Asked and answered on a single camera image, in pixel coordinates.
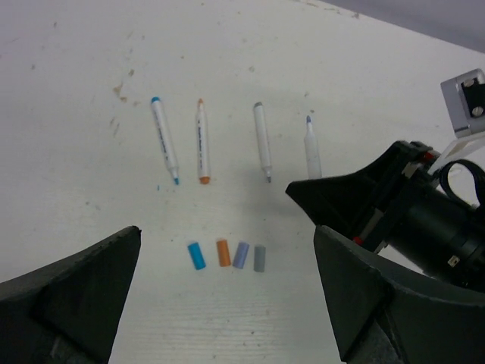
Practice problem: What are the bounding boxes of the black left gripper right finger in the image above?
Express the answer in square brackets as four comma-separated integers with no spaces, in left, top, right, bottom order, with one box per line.
[314,226,484,363]

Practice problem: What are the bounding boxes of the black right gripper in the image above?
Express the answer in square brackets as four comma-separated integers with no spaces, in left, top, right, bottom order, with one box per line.
[286,141,484,292]

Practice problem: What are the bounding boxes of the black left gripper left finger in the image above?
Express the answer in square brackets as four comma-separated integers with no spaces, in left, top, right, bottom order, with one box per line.
[1,226,141,363]

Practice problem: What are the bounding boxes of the purple capped white pen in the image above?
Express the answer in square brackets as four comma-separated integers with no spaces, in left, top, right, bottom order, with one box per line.
[304,115,322,179]

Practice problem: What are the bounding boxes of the grey capped white pen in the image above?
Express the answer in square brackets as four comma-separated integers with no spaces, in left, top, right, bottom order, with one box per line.
[253,102,272,183]

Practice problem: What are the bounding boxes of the grey pen cap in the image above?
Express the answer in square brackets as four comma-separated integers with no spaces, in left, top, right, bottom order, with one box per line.
[253,245,266,273]

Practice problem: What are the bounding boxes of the purple pen cap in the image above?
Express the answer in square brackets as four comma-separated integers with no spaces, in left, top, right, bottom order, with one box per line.
[233,241,249,269]

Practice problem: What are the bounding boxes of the orange pen cap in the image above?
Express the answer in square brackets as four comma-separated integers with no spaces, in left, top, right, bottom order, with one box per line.
[216,239,231,267]

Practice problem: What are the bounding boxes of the blue pen cap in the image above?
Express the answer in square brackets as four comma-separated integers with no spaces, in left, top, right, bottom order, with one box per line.
[187,242,206,270]

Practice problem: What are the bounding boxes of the orange capped white pen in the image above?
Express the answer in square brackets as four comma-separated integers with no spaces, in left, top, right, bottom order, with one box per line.
[196,99,211,185]

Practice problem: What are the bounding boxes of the blue capped white pen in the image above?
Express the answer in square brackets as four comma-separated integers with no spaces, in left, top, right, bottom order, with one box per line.
[151,96,180,186]

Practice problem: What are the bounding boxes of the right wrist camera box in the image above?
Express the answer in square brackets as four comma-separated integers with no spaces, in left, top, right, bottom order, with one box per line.
[427,67,485,175]

